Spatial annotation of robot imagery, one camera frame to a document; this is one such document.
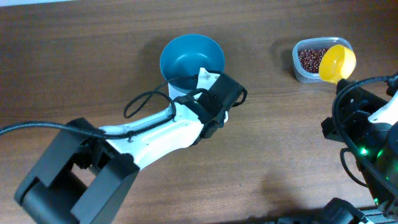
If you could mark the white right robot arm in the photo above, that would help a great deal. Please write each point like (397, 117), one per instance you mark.
(375, 169)

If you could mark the black base equipment at edge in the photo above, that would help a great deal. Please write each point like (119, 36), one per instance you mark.
(339, 211)

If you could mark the blue-grey plastic bowl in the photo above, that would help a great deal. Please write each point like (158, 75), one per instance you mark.
(184, 56)

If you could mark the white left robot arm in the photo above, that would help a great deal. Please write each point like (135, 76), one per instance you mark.
(86, 172)

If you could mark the white digital kitchen scale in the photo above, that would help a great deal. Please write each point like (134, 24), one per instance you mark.
(175, 91)

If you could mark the clear plastic food container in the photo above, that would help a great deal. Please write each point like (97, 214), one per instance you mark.
(315, 43)

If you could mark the yellow plastic scoop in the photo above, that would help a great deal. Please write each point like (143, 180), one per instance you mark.
(337, 63)

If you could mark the red adzuki beans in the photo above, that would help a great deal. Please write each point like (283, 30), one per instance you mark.
(310, 59)

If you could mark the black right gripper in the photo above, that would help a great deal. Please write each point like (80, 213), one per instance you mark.
(347, 90)

